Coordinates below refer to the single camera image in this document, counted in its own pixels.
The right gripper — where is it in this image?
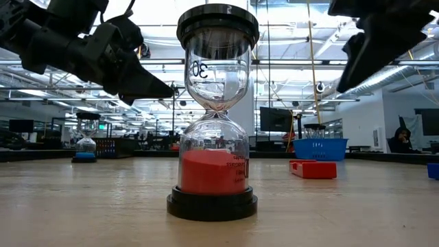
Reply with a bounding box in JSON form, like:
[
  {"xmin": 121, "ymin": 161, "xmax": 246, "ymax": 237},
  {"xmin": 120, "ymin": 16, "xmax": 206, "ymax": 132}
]
[{"xmin": 327, "ymin": 0, "xmax": 439, "ymax": 94}]

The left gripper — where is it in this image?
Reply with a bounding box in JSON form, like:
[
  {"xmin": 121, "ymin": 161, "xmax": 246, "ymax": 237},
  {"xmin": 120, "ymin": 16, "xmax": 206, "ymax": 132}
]
[{"xmin": 44, "ymin": 15, "xmax": 174, "ymax": 106}]

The red sand hourglass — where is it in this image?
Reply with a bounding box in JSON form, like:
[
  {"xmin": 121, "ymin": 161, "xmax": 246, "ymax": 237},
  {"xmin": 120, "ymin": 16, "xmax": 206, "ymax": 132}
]
[{"xmin": 166, "ymin": 3, "xmax": 261, "ymax": 223}]

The red plastic pencil sharpener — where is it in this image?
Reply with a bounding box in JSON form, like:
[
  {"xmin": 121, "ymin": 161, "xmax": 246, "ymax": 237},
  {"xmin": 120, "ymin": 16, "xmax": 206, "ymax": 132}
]
[{"xmin": 288, "ymin": 159, "xmax": 338, "ymax": 180}]

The black light stand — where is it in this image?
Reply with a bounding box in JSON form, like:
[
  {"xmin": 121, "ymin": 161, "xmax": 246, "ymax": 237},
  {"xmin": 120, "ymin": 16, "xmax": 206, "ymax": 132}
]
[{"xmin": 167, "ymin": 82, "xmax": 180, "ymax": 138}]

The black plastic basket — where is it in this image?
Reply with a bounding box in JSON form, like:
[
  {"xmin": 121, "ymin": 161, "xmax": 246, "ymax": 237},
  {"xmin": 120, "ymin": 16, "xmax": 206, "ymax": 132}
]
[{"xmin": 92, "ymin": 137, "xmax": 137, "ymax": 159}]

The blue sand hourglass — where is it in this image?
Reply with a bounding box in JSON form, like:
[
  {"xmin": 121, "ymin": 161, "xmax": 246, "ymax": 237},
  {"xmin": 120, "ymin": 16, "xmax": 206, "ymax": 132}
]
[{"xmin": 71, "ymin": 112, "xmax": 102, "ymax": 165}]

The black desk monitor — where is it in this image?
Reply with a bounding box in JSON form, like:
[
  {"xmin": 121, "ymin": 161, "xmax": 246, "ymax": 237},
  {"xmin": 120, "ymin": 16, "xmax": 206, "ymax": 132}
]
[
  {"xmin": 414, "ymin": 108, "xmax": 439, "ymax": 137},
  {"xmin": 8, "ymin": 119, "xmax": 34, "ymax": 134}
]

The person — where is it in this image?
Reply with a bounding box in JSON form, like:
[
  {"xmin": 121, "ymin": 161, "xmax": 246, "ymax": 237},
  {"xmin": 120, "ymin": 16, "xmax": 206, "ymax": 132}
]
[{"xmin": 387, "ymin": 126, "xmax": 423, "ymax": 154}]

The blue plastic basket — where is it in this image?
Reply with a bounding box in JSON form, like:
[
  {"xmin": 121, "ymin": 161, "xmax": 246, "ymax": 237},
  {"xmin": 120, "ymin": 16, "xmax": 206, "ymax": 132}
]
[{"xmin": 293, "ymin": 137, "xmax": 349, "ymax": 162}]

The red chair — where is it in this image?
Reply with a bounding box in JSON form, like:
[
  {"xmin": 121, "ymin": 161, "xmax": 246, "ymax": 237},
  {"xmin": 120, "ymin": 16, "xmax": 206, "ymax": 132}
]
[{"xmin": 281, "ymin": 131, "xmax": 296, "ymax": 153}]

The blue flat card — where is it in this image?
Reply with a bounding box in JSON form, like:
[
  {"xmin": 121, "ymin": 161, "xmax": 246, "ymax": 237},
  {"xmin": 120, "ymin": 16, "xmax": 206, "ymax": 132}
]
[{"xmin": 426, "ymin": 163, "xmax": 439, "ymax": 181}]

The black overhead camera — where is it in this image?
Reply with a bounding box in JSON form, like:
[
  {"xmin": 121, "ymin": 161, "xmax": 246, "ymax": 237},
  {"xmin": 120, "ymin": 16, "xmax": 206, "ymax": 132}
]
[{"xmin": 137, "ymin": 41, "xmax": 152, "ymax": 60}]

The yellow cable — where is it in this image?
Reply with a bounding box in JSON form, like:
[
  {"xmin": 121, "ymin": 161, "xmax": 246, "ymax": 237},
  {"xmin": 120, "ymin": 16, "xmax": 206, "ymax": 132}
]
[{"xmin": 306, "ymin": 0, "xmax": 323, "ymax": 126}]

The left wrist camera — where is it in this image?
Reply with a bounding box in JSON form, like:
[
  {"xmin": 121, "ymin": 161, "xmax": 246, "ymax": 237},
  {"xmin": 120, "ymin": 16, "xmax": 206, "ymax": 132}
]
[{"xmin": 46, "ymin": 0, "xmax": 110, "ymax": 27}]

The black aluminium table frame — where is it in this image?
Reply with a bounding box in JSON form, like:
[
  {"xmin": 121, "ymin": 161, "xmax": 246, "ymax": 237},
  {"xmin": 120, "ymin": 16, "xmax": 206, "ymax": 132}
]
[{"xmin": 0, "ymin": 148, "xmax": 439, "ymax": 165}]

